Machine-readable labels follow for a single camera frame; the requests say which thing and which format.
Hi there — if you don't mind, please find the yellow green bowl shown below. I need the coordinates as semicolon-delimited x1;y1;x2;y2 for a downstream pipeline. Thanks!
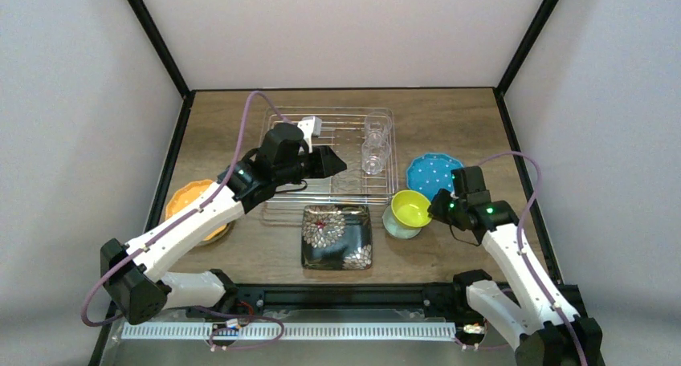
390;189;432;229

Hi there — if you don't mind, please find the small clear plastic cup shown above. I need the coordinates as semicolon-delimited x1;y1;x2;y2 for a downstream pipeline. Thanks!
361;139;391;175

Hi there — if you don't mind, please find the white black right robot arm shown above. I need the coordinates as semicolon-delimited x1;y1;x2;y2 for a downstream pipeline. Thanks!
428;166;603;365

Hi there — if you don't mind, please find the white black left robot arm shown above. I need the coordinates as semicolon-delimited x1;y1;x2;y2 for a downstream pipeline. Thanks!
100;116;347;325

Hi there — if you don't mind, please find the blue polka dot plate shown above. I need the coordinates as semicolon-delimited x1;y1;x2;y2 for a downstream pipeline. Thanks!
406;152;464;201

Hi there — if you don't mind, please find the pale green glass bowl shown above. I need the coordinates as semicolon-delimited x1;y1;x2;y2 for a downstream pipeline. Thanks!
381;207;422;240

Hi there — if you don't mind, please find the black floral square plate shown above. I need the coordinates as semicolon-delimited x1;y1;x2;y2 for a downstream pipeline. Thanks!
301;204;373;270

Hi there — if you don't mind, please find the orange polka dot plate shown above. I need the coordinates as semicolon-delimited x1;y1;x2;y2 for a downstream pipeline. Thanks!
164;179;233;247

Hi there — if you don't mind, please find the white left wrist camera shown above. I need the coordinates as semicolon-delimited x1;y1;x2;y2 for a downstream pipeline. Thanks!
297;116;323;140

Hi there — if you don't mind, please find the metal wire dish rack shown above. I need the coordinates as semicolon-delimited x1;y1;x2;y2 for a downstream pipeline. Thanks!
269;106;398;205

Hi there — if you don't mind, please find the black aluminium frame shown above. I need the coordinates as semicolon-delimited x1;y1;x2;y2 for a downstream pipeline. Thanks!
88;0;608;366

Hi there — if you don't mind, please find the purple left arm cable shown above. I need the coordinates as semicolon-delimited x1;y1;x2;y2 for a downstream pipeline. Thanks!
80;91;292;352

